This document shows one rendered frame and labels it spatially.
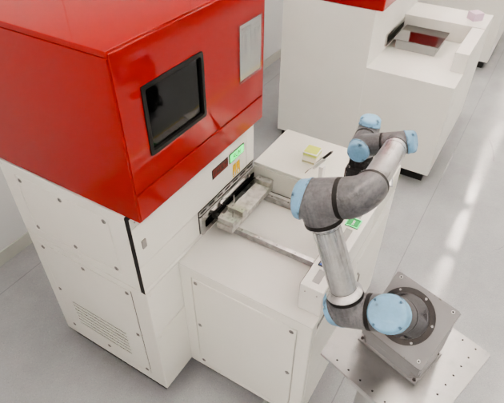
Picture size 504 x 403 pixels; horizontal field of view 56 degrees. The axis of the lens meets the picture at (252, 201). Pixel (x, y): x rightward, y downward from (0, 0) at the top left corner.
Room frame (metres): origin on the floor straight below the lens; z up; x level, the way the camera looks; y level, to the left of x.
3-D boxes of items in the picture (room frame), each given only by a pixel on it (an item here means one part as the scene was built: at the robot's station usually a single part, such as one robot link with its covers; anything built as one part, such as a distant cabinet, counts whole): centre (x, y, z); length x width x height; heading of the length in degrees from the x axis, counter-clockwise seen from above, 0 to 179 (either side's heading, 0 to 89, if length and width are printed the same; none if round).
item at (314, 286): (1.31, -0.36, 0.89); 0.55 x 0.09 x 0.14; 149
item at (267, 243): (1.42, -0.07, 0.84); 0.50 x 0.02 x 0.03; 59
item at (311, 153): (1.85, -0.29, 1.00); 0.07 x 0.07 x 0.07; 61
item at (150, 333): (1.68, 0.50, 0.41); 0.82 x 0.71 x 0.82; 149
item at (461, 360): (0.92, -0.53, 0.75); 0.45 x 0.44 x 0.13; 42
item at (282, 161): (1.84, -0.36, 0.89); 0.62 x 0.35 x 0.14; 59
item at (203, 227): (1.65, 0.11, 0.89); 0.44 x 0.02 x 0.10; 149
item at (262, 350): (1.57, -0.21, 0.41); 0.97 x 0.64 x 0.82; 149
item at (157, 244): (1.51, 0.21, 1.02); 0.82 x 0.03 x 0.40; 149
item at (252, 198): (1.64, 0.03, 0.87); 0.36 x 0.08 x 0.03; 149
